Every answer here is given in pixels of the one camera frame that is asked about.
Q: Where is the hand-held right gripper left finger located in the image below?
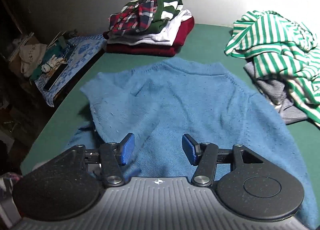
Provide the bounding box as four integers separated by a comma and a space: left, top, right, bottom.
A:
65, 133, 135, 187

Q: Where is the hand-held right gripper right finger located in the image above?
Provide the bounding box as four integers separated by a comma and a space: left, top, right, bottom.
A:
182, 133, 264, 187

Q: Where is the blue knit sweater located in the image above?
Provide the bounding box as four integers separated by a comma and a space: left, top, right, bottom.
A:
64, 57, 318, 229

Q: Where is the stack of folded clothes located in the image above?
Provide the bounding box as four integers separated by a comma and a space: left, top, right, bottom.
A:
103, 17, 195, 58

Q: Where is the black flat phone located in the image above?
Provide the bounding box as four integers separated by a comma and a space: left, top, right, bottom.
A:
43, 63, 69, 92

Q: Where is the grey knit garment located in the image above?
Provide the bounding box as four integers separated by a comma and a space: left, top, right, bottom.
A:
244, 61, 309, 125

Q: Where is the blue patterned white cloth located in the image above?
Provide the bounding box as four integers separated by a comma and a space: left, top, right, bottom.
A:
34, 34, 107, 108

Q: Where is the red plaid shirt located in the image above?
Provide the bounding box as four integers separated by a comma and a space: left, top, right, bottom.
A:
109, 0, 162, 36

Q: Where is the cardboard box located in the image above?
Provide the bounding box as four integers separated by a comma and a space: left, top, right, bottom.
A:
7, 35, 40, 70

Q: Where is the green white striped shirt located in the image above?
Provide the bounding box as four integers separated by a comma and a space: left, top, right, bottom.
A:
224, 10, 320, 129

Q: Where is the dark green white folded shirt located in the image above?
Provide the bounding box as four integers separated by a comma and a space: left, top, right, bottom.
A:
122, 0, 183, 34

